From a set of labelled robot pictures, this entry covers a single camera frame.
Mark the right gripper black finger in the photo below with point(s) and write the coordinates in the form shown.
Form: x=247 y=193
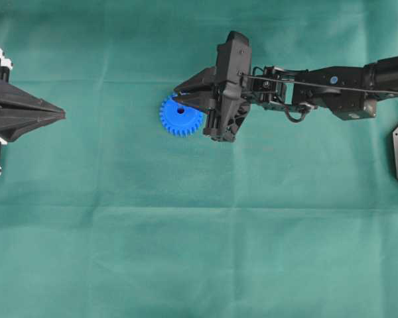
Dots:
x=202 y=81
x=203 y=102

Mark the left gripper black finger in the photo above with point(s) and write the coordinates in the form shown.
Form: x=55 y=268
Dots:
x=17 y=98
x=16 y=122

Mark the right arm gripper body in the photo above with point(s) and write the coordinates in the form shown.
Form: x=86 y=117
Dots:
x=233 y=62

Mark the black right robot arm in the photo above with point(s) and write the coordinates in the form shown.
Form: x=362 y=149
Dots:
x=350 y=93

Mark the blue plastic gear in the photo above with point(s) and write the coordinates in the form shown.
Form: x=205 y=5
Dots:
x=179 y=120

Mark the green table cloth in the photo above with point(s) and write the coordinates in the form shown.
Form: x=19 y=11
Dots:
x=105 y=214

